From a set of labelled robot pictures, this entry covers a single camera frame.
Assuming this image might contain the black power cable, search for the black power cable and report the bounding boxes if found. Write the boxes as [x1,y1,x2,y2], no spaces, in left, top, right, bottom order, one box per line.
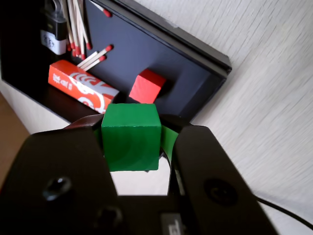
[254,197,313,231]

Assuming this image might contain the red patterned matchbox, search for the red patterned matchbox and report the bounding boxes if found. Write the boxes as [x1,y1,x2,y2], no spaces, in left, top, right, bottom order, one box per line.
[47,59,120,115]

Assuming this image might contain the green wooden cube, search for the green wooden cube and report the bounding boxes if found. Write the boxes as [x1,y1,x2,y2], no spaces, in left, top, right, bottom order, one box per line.
[101,103,162,172]

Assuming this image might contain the red-tipped wooden match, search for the red-tipped wooden match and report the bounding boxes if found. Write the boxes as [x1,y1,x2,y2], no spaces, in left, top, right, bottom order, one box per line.
[82,55,108,71]
[77,0,93,50]
[77,44,114,67]
[72,0,87,61]
[61,0,76,51]
[67,0,81,56]
[90,0,112,18]

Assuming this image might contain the red wooden cube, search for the red wooden cube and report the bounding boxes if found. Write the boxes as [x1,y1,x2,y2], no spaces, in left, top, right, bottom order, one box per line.
[129,68,167,104]

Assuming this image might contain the black box lid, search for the black box lid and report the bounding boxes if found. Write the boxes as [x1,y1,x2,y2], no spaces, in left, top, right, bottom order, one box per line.
[114,0,232,123]

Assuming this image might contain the black padlock with white label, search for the black padlock with white label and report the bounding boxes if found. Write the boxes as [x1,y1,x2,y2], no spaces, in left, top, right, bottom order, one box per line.
[40,0,68,56]

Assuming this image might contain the black cardboard box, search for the black cardboard box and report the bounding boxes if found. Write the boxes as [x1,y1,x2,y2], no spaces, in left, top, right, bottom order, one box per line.
[0,0,227,124]

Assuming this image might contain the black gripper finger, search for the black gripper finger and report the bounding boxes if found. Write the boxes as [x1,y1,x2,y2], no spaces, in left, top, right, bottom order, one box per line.
[0,114,128,235]
[158,114,279,235]

